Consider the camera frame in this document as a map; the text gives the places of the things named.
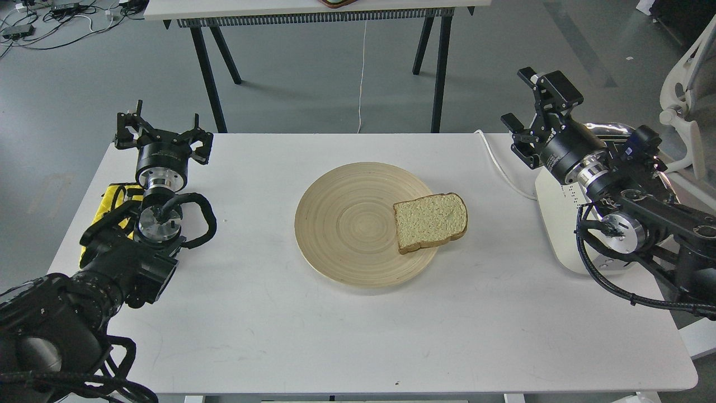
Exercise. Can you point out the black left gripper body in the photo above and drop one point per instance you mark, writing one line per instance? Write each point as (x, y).
(164, 149)

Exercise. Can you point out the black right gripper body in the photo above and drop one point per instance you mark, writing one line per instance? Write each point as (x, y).
(565, 147)

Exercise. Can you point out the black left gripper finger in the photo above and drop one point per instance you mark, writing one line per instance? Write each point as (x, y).
(197, 143)
(131, 129)

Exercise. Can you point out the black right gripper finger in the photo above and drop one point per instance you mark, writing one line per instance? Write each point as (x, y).
(523, 141)
(553, 93)

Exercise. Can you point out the slice of bread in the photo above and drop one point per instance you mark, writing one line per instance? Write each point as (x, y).
(429, 221)

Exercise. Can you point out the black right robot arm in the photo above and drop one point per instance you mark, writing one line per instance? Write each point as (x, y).
(684, 262)

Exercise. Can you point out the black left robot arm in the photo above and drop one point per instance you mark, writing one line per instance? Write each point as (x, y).
(55, 339)

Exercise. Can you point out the white chrome toaster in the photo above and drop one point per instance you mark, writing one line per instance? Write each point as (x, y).
(562, 218)

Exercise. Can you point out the background white table black legs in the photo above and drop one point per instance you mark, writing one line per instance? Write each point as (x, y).
(213, 15)

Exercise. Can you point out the round wooden plate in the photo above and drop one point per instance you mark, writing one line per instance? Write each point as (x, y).
(345, 228)

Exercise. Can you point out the brown object on background table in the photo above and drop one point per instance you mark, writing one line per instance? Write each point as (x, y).
(336, 3)

